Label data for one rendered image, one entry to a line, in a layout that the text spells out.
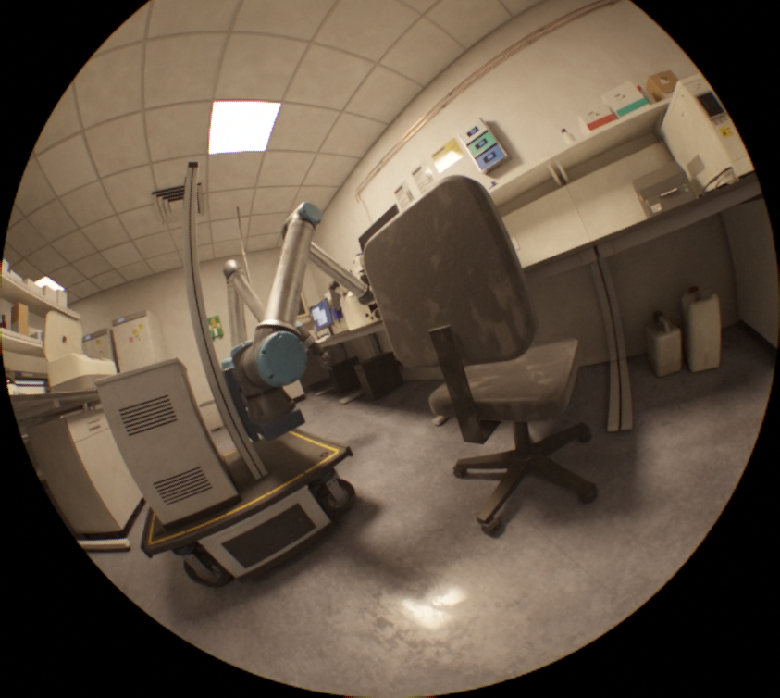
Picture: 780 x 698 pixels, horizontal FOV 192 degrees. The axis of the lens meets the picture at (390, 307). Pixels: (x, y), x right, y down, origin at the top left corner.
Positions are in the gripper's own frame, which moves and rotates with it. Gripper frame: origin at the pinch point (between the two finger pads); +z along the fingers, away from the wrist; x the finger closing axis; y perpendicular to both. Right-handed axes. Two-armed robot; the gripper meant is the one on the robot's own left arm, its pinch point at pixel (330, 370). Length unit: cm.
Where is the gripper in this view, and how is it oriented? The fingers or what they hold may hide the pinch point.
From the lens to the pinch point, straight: 150.4
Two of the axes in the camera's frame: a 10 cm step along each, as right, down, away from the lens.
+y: 5.1, -5.7, 6.4
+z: 6.6, 7.4, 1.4
